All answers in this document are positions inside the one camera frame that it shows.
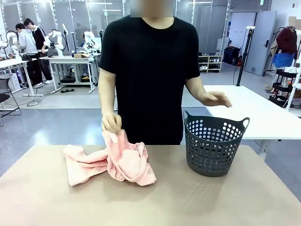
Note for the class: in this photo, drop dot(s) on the person's left hand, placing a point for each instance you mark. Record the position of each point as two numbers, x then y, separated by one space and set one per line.
215 99

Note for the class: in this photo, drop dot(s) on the person's right hand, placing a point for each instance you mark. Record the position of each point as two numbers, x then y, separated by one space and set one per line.
111 122

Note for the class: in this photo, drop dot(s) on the pink terry towel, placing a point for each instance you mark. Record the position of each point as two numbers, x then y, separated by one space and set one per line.
131 162

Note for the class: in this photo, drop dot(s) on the person's right forearm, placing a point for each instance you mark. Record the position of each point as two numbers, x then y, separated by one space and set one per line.
107 101

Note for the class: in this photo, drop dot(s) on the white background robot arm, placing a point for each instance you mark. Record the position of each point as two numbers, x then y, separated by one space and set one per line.
55 38
11 40
90 41

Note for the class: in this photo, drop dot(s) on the white desk with robot bases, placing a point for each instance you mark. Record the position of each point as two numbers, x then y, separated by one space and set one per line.
14 62

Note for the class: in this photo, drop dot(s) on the person's left forearm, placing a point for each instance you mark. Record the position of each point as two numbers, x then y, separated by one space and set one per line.
195 87

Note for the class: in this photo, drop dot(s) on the white shoe rack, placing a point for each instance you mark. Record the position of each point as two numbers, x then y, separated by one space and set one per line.
210 63

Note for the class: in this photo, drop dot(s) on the large white table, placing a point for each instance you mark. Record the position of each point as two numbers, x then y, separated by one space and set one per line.
258 113

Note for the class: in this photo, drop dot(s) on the black suitcase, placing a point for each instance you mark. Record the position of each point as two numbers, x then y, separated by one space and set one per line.
231 55

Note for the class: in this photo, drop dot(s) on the black power strip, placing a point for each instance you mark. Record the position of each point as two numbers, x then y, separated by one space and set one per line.
68 90

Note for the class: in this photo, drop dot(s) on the person's torso in black t-shirt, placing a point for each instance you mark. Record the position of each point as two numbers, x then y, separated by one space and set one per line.
148 77

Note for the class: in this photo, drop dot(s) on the black utility cart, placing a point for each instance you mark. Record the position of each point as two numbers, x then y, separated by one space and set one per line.
282 87

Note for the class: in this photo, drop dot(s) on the grey door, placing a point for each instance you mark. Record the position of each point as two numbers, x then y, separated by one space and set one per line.
261 42

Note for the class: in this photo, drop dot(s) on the flat cardboard box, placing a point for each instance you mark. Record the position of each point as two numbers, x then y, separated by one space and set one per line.
81 55

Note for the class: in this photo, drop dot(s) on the dark grey perforated plastic basket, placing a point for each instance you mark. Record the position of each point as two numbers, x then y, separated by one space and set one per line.
207 173

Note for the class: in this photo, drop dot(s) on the white desk with cardboard box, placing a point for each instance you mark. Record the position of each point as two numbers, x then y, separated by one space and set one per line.
68 59

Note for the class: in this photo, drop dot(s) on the blue bag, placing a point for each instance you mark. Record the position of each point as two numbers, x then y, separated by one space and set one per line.
283 60

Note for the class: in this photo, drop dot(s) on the dark red hanging coat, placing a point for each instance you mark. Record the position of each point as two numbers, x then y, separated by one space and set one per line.
287 40

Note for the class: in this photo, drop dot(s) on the cardboard box on shelf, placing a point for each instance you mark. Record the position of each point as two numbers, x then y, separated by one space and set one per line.
295 22

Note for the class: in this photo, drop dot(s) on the bystander in black jacket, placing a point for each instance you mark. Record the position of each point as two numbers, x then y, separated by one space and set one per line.
40 37

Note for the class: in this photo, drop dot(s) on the black office chair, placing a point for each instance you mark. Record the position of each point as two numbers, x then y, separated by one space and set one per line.
4 87

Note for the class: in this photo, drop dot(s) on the bystander in grey hoodie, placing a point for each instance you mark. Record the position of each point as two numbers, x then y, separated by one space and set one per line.
27 43

